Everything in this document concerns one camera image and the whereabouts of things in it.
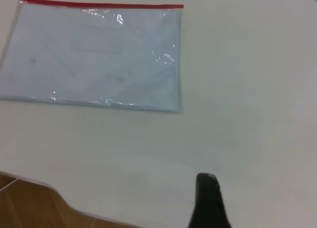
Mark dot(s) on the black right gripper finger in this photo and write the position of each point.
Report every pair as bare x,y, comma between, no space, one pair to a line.
208,205

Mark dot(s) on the clear plastic red-zip bag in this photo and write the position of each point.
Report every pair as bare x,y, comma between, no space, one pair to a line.
99,5

